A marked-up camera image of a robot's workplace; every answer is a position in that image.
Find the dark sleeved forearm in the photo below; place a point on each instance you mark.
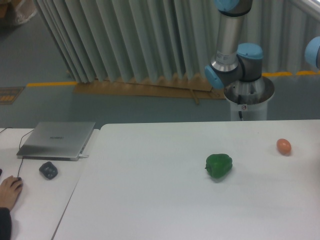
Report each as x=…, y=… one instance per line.
x=5, y=224

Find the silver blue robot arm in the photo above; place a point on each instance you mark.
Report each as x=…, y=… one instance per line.
x=228, y=37

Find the green bell pepper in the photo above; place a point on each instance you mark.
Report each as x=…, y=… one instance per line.
x=218, y=165

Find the small black controller device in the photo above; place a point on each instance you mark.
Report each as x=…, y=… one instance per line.
x=48, y=170

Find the pale green pleated curtain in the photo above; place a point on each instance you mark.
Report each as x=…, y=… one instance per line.
x=140, y=39

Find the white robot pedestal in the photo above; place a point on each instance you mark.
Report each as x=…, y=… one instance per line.
x=248, y=101

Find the person's bare hand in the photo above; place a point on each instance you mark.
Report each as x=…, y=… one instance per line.
x=10, y=190

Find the brown egg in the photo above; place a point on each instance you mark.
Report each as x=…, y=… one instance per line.
x=283, y=146

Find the silver closed laptop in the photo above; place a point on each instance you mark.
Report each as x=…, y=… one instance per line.
x=57, y=141

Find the flat brown cardboard sheet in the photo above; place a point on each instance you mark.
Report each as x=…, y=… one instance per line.
x=196, y=88

